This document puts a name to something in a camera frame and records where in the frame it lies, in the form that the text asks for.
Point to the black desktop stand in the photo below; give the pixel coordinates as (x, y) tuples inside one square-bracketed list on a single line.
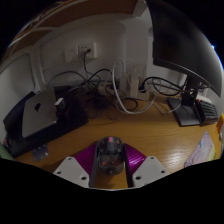
[(71, 116)]

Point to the cherry blossom print mouse pad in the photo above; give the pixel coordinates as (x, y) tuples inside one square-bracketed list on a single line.
[(201, 151)]

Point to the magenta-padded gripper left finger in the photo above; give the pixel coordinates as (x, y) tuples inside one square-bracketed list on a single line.
[(81, 163)]

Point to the white wall outlet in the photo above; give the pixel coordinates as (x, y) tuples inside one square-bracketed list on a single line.
[(75, 51)]

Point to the small grey metal plate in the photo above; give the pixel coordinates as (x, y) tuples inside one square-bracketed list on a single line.
[(40, 152)]

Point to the wooden wall shelf unit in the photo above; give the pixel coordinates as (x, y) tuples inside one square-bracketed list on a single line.
[(83, 11)]

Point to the black computer monitor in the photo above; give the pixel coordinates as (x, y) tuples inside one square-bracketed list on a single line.
[(183, 36)]

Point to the transparent computer mouse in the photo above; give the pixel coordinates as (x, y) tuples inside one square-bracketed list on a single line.
[(110, 156)]

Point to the silver mini computer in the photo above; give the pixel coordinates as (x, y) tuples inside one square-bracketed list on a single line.
[(38, 113)]

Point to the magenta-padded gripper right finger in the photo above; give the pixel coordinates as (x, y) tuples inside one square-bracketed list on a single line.
[(140, 165)]

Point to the white power strip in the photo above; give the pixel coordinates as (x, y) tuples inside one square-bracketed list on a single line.
[(131, 85)]

